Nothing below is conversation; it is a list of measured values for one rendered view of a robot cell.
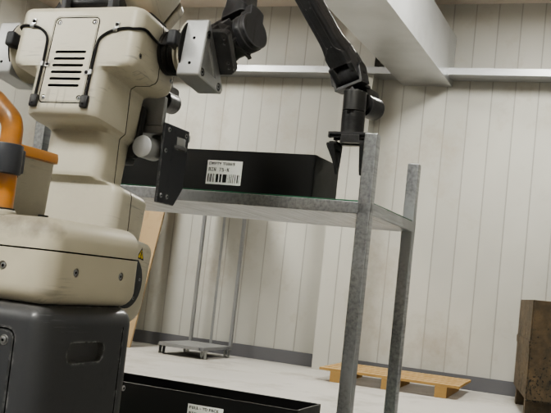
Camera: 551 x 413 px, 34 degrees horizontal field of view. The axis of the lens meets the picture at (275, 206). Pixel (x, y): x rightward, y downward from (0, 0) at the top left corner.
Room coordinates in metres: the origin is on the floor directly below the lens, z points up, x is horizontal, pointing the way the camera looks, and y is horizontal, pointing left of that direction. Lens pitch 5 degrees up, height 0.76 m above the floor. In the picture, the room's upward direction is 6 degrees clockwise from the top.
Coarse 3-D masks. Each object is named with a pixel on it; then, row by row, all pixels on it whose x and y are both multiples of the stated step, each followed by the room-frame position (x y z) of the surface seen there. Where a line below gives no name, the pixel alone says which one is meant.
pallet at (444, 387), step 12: (336, 372) 7.24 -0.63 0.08; (360, 372) 7.18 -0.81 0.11; (372, 372) 7.31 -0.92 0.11; (384, 372) 7.43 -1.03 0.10; (408, 372) 7.68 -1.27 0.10; (384, 384) 7.11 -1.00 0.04; (432, 384) 6.99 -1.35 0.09; (444, 384) 6.95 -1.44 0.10; (456, 384) 7.03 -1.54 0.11; (444, 396) 6.95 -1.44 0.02
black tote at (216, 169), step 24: (144, 168) 2.29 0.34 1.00; (192, 168) 2.24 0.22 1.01; (216, 168) 2.21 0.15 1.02; (240, 168) 2.18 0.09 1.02; (264, 168) 2.16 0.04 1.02; (288, 168) 2.13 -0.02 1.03; (312, 168) 2.11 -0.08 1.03; (264, 192) 2.15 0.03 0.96; (288, 192) 2.13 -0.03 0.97; (312, 192) 2.11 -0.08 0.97
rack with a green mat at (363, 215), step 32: (192, 192) 2.10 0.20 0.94; (224, 192) 2.07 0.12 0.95; (416, 192) 2.33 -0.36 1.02; (320, 224) 2.41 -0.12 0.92; (352, 224) 2.28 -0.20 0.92; (384, 224) 2.16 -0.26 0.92; (352, 288) 1.95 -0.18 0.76; (352, 320) 1.94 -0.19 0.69; (352, 352) 1.94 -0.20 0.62; (352, 384) 1.94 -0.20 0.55
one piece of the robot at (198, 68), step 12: (192, 24) 1.66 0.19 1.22; (204, 24) 1.65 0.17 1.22; (192, 36) 1.65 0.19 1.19; (204, 36) 1.64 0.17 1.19; (192, 48) 1.65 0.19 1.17; (204, 48) 1.64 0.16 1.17; (180, 60) 1.65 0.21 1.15; (192, 60) 1.64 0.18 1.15; (204, 60) 1.65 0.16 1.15; (216, 60) 1.69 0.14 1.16; (180, 72) 1.65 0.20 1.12; (192, 72) 1.64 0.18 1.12; (204, 72) 1.65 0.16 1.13; (216, 72) 1.70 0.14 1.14; (192, 84) 1.69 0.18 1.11; (204, 84) 1.68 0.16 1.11; (216, 84) 1.70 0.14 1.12
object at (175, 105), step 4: (172, 84) 2.38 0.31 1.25; (172, 88) 2.43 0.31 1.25; (176, 88) 2.45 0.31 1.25; (172, 92) 2.43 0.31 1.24; (176, 92) 2.45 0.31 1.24; (172, 96) 2.42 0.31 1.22; (176, 96) 2.45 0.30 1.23; (168, 100) 2.41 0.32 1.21; (172, 100) 2.41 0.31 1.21; (176, 100) 2.44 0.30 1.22; (180, 100) 2.46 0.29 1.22; (168, 104) 2.41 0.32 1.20; (172, 104) 2.42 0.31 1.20; (176, 104) 2.44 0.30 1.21; (180, 104) 2.46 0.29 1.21; (168, 108) 2.42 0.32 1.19; (172, 108) 2.43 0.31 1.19; (176, 108) 2.45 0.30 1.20; (168, 112) 2.45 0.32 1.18; (172, 112) 2.45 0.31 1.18
